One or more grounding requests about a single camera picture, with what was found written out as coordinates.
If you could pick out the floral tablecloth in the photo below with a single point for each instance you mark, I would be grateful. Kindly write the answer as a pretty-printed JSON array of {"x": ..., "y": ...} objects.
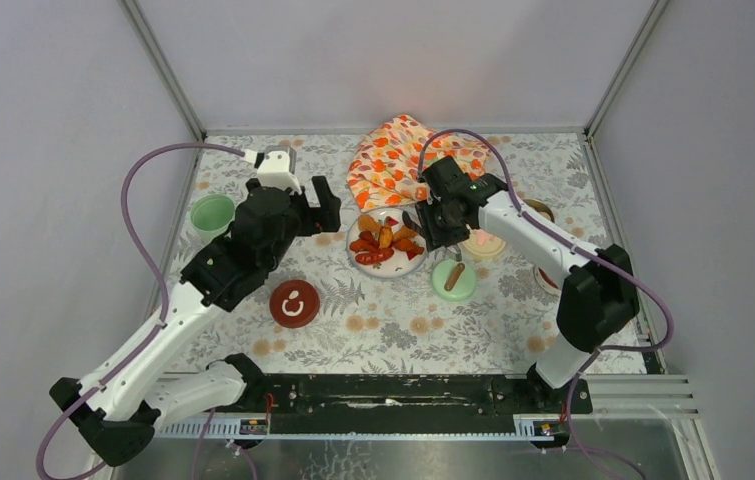
[{"x": 369, "y": 325}]

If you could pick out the red brown round lid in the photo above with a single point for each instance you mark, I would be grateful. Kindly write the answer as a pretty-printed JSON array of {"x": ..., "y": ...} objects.
[{"x": 294, "y": 304}]

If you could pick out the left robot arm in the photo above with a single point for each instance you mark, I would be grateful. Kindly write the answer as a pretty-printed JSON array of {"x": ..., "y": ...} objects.
[{"x": 116, "y": 408}]

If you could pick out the breaded fried chicken piece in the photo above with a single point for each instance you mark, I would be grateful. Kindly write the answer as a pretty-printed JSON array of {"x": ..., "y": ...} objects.
[{"x": 367, "y": 223}]

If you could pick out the red glazed chicken piece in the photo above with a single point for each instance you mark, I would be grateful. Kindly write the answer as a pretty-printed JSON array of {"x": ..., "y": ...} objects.
[{"x": 361, "y": 246}]

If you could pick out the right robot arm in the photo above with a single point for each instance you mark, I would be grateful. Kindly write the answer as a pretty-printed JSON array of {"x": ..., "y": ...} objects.
[{"x": 596, "y": 299}]

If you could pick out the red sausage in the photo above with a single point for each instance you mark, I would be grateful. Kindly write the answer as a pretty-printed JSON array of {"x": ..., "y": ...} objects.
[{"x": 375, "y": 257}]

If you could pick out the green container cup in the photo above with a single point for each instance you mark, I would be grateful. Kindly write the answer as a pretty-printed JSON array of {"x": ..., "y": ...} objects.
[{"x": 211, "y": 215}]

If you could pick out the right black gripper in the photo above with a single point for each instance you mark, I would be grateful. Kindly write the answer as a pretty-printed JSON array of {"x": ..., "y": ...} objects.
[{"x": 425, "y": 210}]

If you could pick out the green lid brown handle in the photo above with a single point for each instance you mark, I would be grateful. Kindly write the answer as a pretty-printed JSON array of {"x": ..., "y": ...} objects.
[{"x": 453, "y": 281}]

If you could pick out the floral orange cloth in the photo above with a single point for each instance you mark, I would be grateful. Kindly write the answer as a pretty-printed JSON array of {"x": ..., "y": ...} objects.
[{"x": 384, "y": 169}]

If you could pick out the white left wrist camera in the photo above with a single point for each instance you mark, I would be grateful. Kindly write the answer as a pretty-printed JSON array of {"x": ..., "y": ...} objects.
[{"x": 275, "y": 168}]

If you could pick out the cream lid pink handle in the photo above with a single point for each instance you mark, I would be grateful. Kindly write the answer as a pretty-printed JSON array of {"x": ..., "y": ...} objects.
[{"x": 482, "y": 245}]

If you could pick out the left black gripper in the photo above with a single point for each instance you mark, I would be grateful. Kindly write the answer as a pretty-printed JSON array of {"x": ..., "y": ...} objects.
[{"x": 314, "y": 208}]

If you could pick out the glazed chicken wing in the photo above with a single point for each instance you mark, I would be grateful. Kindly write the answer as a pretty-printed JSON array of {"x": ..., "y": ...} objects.
[{"x": 409, "y": 247}]

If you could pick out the red lined steel bowl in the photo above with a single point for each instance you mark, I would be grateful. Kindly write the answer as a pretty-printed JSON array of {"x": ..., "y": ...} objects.
[{"x": 544, "y": 281}]

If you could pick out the white plate blue rim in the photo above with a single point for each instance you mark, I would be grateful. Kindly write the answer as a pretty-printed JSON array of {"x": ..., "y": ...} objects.
[{"x": 399, "y": 265}]

